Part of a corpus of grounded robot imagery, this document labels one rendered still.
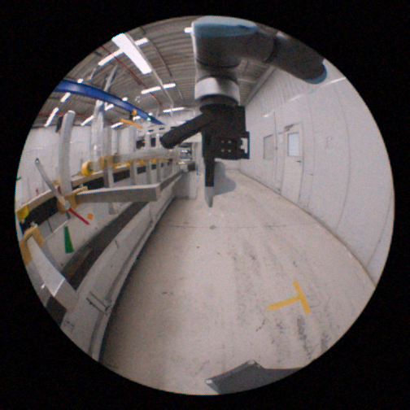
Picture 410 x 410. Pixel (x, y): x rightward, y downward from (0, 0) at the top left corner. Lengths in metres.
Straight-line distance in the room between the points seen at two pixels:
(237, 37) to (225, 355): 1.11
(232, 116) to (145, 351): 1.12
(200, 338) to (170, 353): 0.24
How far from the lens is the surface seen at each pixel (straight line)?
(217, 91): 0.24
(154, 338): 0.97
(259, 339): 0.97
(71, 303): 0.16
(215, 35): 0.21
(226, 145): 0.23
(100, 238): 0.53
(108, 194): 0.33
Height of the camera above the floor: 0.91
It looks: 21 degrees down
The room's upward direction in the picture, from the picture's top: straight up
